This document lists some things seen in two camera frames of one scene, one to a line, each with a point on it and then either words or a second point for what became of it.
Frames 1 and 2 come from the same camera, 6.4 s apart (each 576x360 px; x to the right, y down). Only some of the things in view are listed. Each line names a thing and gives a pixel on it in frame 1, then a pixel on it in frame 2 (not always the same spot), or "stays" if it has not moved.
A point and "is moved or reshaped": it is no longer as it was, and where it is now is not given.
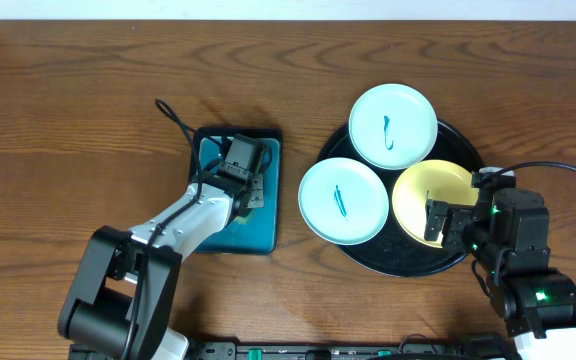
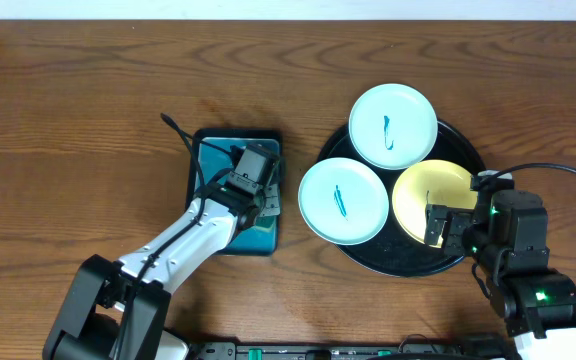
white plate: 393,126 stays
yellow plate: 431,180 stays
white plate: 343,201 stays
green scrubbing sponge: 241,220 is moved or reshaped
